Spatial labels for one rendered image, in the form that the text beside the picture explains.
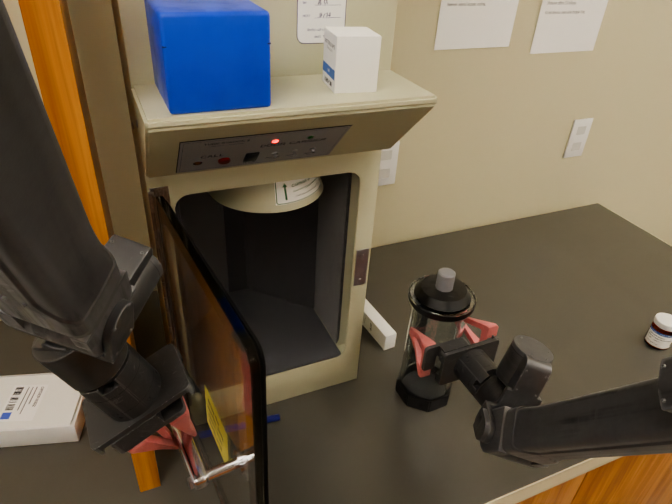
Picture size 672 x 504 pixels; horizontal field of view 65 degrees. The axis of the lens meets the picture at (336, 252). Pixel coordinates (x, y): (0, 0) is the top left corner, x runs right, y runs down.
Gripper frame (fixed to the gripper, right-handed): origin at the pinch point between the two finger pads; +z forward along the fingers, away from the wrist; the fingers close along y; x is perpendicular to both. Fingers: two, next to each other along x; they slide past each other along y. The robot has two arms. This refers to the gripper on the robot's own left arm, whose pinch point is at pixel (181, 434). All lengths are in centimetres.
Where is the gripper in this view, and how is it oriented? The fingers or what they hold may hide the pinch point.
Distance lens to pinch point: 62.5
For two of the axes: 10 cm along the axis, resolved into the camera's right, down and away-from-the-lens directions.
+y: -8.2, 5.4, -1.7
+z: 3.0, 6.7, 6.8
